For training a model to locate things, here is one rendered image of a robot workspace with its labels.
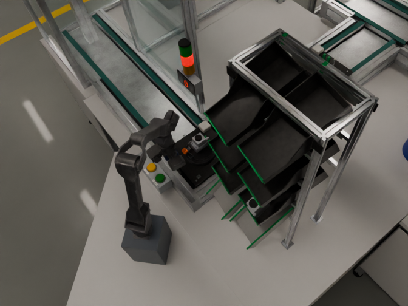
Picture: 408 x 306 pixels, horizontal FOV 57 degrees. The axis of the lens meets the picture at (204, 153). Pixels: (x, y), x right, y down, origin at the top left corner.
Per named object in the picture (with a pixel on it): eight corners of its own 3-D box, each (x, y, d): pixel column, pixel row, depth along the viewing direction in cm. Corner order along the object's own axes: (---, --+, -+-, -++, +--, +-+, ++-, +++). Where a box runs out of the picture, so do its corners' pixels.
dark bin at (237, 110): (228, 147, 105) (217, 139, 99) (207, 115, 112) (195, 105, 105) (310, 83, 100) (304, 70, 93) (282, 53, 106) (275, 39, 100)
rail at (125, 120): (193, 212, 165) (191, 203, 156) (98, 96, 206) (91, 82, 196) (203, 205, 167) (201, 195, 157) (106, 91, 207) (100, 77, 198)
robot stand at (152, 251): (133, 261, 156) (120, 246, 139) (141, 229, 163) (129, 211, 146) (166, 265, 154) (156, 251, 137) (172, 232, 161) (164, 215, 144)
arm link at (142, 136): (138, 172, 114) (140, 139, 111) (113, 166, 116) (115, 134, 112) (172, 146, 141) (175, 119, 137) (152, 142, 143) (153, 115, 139)
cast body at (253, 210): (257, 217, 127) (249, 214, 121) (249, 208, 129) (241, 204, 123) (275, 201, 125) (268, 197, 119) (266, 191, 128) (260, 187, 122)
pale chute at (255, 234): (254, 248, 142) (246, 249, 139) (236, 219, 149) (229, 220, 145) (305, 203, 129) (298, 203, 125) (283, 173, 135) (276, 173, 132)
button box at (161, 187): (160, 194, 167) (158, 188, 162) (136, 163, 176) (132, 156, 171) (173, 185, 169) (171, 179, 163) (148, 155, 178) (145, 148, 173)
